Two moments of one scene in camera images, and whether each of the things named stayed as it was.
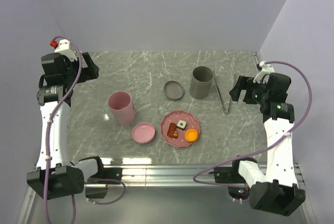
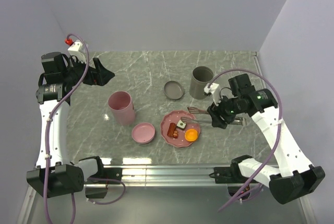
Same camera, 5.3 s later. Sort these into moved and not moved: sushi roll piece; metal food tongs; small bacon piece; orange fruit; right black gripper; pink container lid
Moved: right black gripper; metal food tongs
Not moved: pink container lid; orange fruit; sushi roll piece; small bacon piece
